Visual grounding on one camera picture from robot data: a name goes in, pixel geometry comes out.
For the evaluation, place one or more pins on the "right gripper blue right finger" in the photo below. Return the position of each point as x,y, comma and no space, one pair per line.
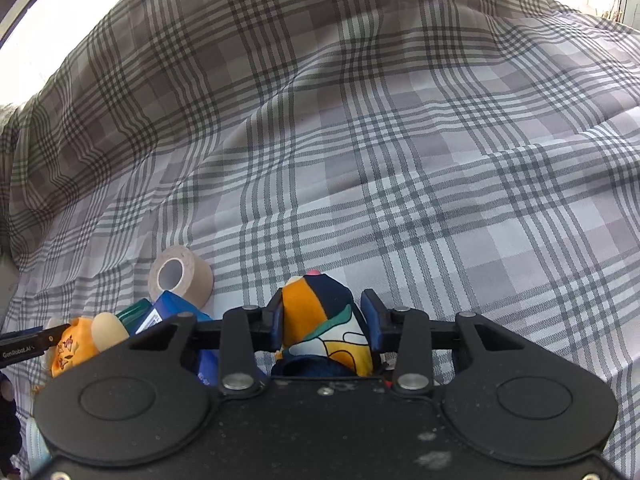
376,316

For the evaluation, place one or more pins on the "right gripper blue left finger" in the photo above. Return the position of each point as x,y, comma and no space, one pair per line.
270,331

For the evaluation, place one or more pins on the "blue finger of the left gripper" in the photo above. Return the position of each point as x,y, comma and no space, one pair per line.
24,345

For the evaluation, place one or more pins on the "colourful patterned fabric pouch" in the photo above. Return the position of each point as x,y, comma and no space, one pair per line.
324,333

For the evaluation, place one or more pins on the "beige tape roll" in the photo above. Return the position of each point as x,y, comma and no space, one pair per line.
178,270

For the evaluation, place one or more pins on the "green tape roll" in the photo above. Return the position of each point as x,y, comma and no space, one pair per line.
131,317

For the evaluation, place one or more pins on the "grey plaid bed sheet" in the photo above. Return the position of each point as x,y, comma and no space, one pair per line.
452,155

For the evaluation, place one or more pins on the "orange drawstring pouch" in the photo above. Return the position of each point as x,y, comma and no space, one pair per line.
82,340

